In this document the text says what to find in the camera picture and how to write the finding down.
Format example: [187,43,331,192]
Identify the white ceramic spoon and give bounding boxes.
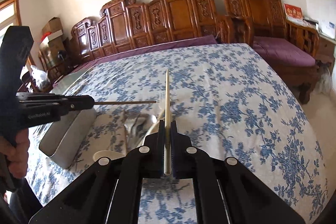
[93,150,125,162]
[142,110,165,145]

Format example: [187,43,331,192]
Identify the dark wooden chopstick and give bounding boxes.
[94,101,157,105]

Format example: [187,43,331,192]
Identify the person's left hand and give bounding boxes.
[1,128,30,179]

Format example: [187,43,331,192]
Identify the metal rectangular tray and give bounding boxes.
[38,73,98,170]

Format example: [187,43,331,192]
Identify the stacked cardboard boxes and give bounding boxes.
[39,17,66,64]

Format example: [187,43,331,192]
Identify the blue floral tablecloth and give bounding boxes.
[26,44,329,223]

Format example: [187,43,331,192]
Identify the purple armchair cushion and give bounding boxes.
[253,36,315,67]

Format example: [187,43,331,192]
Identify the purple sofa cushion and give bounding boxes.
[52,35,219,88]

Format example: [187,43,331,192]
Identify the wooden side table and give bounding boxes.
[315,34,335,75]

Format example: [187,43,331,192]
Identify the carved wooden armchair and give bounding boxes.
[224,0,319,104]

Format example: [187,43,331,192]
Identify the carved wooden sofa bench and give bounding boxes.
[71,0,235,64]

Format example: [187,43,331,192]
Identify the red gift box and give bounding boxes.
[284,3,303,22]

